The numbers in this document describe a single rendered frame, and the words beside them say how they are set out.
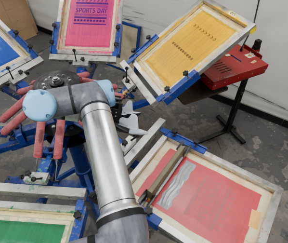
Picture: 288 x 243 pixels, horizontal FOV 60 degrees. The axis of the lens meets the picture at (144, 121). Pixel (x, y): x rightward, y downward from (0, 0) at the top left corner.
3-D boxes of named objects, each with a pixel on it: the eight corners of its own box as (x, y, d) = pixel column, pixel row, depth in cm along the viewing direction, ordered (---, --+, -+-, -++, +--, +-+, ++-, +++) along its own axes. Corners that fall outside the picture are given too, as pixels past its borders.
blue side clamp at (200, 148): (205, 154, 167) (207, 147, 162) (202, 159, 164) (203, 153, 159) (166, 135, 178) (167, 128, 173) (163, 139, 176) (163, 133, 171)
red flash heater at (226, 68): (233, 49, 250) (236, 38, 241) (268, 74, 221) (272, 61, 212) (181, 64, 231) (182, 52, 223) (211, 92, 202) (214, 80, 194)
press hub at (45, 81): (115, 182, 258) (99, 73, 161) (89, 213, 235) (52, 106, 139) (87, 165, 273) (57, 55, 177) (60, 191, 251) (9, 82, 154)
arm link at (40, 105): (66, 83, 59) (69, 86, 70) (15, 92, 57) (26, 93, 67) (73, 115, 60) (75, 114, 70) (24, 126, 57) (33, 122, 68)
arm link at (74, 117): (64, 124, 72) (67, 113, 80) (80, 126, 73) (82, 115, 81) (66, 100, 69) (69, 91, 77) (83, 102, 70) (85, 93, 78)
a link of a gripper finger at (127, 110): (143, 101, 85) (123, 103, 79) (139, 116, 87) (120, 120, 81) (137, 98, 87) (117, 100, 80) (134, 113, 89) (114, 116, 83)
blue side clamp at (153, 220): (162, 223, 134) (162, 218, 129) (156, 231, 132) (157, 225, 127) (117, 194, 146) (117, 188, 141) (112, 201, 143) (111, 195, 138)
